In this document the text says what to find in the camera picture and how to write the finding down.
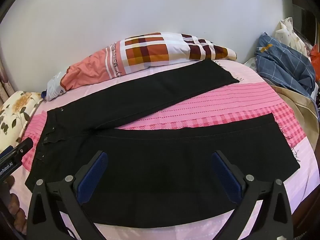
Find pink orange checkered pillow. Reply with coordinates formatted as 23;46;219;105
46;32;237;102

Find beige cloth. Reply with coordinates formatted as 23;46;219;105
270;82;320;140

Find pink bedsheet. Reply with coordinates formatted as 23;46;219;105
9;60;316;240

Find floral cream pillow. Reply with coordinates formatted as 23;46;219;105
0;91;44;153

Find red cloth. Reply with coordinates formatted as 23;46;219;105
310;44;320;68

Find blue plaid cloth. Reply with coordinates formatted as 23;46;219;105
255;32;316;98

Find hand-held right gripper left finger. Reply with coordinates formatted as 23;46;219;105
26;151;118;240

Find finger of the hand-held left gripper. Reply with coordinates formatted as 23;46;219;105
11;137;34;165

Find black pants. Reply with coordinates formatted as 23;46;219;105
25;59;300;230

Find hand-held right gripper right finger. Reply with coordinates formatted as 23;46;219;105
207;151;293;240

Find white floral cloth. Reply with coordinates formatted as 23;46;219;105
272;17;312;58

